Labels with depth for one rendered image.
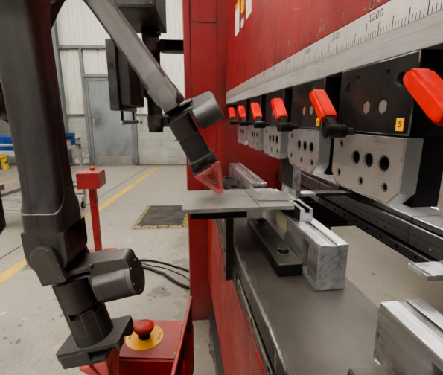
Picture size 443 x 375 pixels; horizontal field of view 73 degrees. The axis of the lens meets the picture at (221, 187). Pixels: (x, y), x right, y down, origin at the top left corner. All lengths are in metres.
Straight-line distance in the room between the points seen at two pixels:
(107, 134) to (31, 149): 7.82
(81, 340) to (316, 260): 0.42
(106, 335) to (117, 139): 7.74
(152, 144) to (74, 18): 3.39
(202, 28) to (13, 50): 1.28
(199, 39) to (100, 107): 6.80
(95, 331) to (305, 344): 0.31
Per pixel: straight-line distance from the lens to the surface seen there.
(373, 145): 0.41
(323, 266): 0.62
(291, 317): 0.56
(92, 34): 8.57
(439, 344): 0.42
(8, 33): 0.46
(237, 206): 0.70
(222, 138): 1.61
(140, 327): 0.65
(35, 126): 0.44
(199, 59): 1.62
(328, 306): 0.60
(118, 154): 8.21
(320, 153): 0.55
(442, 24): 0.37
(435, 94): 0.30
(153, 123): 2.14
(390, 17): 0.43
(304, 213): 0.71
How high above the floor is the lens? 1.20
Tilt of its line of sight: 13 degrees down
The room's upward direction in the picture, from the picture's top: straight up
